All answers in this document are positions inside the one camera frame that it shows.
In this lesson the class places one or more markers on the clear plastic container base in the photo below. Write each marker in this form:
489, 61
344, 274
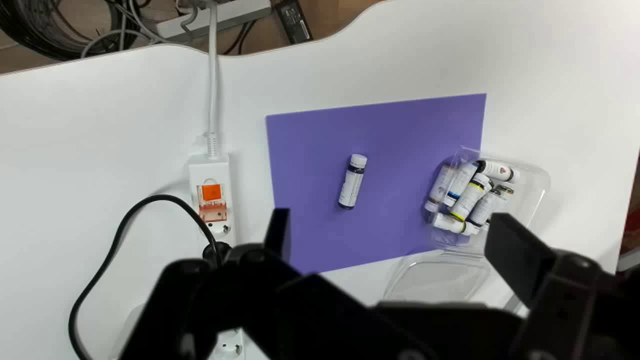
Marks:
526, 192

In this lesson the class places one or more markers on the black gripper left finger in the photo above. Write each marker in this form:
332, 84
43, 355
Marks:
278, 232

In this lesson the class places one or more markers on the grey power strip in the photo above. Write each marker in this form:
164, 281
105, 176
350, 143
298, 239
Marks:
213, 16

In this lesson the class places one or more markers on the white tube yellow band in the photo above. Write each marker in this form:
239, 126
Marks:
471, 196
453, 224

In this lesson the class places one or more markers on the white tube blue band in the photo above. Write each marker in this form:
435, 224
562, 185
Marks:
441, 186
460, 181

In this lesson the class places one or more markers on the purple paper mat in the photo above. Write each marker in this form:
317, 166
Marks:
386, 166

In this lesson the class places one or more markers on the white tube black cap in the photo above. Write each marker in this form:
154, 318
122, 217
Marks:
497, 171

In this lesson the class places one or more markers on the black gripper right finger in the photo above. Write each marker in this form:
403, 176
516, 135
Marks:
516, 257

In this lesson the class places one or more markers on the white power strip orange label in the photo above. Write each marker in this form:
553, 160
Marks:
213, 196

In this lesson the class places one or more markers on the white tube with black band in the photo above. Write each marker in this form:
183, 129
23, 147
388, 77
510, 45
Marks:
353, 181

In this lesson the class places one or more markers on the black power adapter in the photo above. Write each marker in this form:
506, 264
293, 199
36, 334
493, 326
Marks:
295, 19

